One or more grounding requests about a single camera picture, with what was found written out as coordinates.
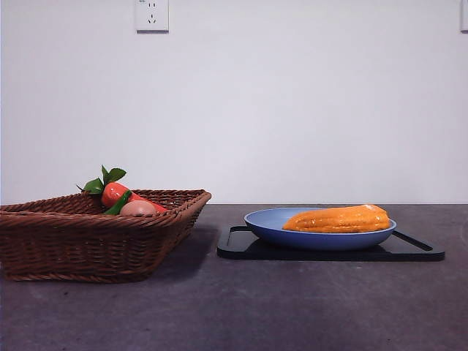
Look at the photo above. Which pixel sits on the orange carrot with green leaves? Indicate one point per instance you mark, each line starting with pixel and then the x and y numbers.
pixel 112 194

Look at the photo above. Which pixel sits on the white wall socket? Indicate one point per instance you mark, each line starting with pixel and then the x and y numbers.
pixel 153 22

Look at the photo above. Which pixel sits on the blue round plate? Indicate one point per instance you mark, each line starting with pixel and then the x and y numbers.
pixel 266 226

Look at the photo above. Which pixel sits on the yellow-orange corn cob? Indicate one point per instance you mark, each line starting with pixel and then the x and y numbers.
pixel 335 219

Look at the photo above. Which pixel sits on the black rectangular tray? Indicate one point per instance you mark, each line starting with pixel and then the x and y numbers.
pixel 233 253

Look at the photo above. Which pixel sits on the green vegetable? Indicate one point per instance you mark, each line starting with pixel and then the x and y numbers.
pixel 116 208

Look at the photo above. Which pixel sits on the white wall plate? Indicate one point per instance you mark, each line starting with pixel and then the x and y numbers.
pixel 464 18

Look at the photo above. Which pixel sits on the brown wicker basket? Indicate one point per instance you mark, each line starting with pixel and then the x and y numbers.
pixel 73 241

